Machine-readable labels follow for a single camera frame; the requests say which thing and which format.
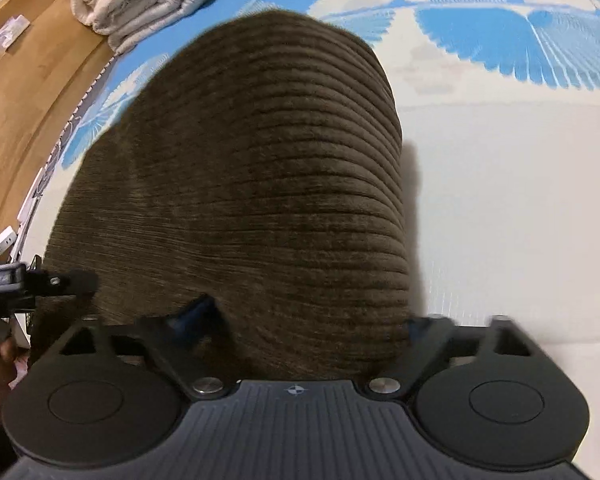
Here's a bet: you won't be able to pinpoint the small white packet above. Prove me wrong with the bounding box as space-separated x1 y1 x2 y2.
0 16 31 57

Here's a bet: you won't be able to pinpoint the wooden bed frame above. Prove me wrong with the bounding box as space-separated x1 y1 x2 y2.
0 0 119 262

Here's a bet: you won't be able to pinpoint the brown corduroy pants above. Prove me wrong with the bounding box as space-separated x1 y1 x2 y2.
44 9 422 387

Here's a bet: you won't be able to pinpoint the white folded blanket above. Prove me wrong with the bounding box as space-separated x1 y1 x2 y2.
70 0 232 56

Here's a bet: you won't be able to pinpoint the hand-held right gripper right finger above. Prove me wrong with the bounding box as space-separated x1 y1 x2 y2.
367 314 537 402

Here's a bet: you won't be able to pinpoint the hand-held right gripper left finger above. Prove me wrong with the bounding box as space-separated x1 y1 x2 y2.
59 295 232 402

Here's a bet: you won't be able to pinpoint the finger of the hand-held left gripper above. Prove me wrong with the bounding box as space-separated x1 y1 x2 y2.
26 269 100 302

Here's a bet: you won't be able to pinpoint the blue white patterned bed sheet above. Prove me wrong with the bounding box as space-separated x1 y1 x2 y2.
17 0 600 467

